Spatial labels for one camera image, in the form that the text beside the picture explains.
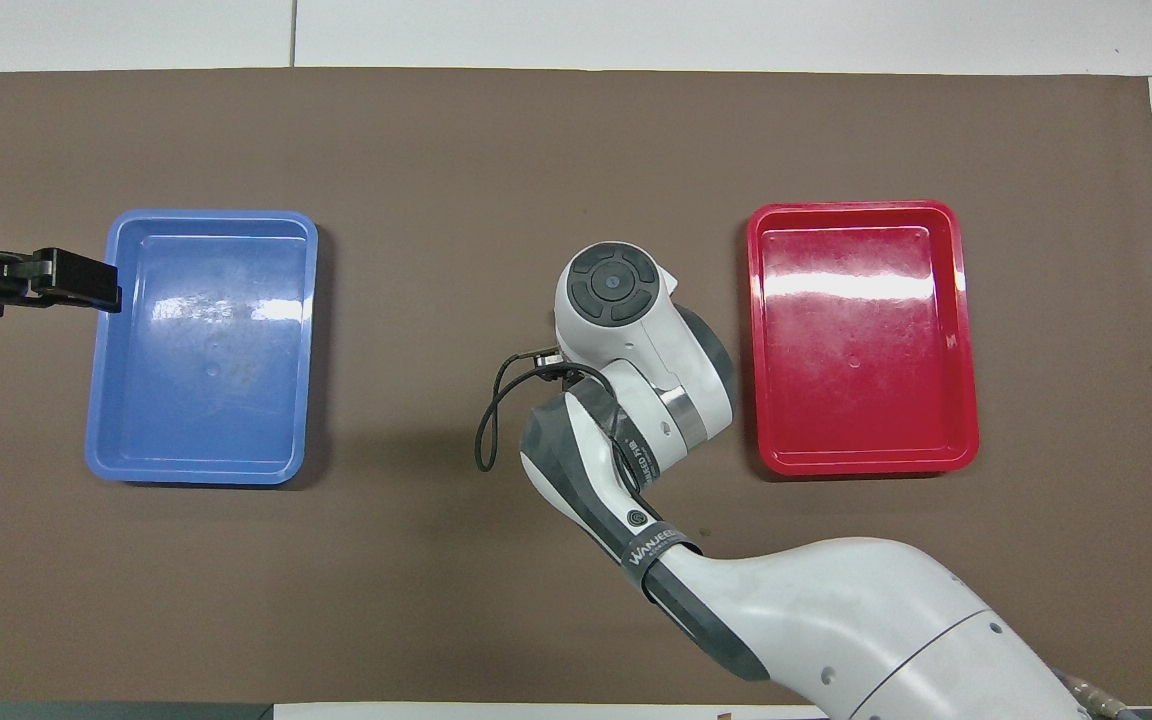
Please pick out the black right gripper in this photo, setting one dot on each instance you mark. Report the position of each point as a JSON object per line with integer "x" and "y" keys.
{"x": 548, "y": 360}

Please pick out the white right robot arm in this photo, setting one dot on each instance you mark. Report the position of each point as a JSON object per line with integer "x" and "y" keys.
{"x": 836, "y": 620}

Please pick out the blue plastic tray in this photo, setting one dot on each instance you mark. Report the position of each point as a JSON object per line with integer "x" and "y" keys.
{"x": 156, "y": 400}

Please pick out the brown table mat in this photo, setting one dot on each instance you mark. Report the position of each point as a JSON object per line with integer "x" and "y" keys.
{"x": 436, "y": 150}

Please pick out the red plastic tray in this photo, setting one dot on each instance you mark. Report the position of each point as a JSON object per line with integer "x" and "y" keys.
{"x": 836, "y": 380}

